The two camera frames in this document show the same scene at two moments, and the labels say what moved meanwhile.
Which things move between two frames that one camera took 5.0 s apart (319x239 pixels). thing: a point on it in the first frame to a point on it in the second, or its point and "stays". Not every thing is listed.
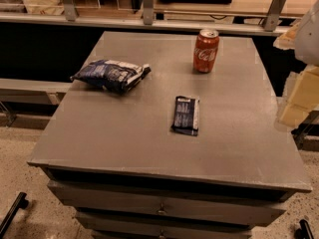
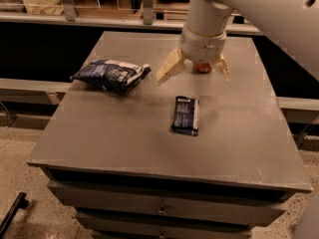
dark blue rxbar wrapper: (185, 119) stays
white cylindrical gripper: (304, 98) to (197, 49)
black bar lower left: (20, 203) stays
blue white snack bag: (112, 75) stays
